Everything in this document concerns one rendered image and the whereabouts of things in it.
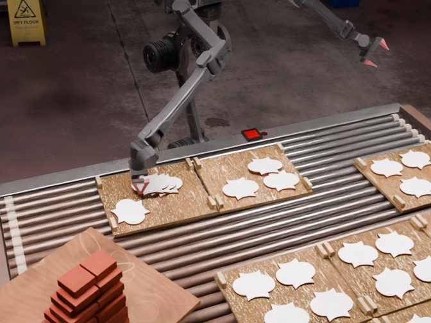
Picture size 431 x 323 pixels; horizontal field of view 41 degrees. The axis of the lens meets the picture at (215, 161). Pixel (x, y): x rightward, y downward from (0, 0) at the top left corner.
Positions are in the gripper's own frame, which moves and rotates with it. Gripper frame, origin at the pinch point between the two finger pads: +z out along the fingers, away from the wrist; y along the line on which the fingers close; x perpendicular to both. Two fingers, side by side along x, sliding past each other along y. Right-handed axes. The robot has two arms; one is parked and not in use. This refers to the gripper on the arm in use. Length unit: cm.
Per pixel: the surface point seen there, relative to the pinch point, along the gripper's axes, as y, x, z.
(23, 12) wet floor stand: 354, 53, 63
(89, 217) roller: -8.9, 20.7, 6.0
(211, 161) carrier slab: 13.1, -33.6, 2.5
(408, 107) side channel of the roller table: 34, -142, -1
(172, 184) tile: -1.0, -13.7, 1.0
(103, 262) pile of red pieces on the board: -73, 20, -34
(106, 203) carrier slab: -4.7, 13.7, 3.6
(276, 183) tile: -9, -56, 1
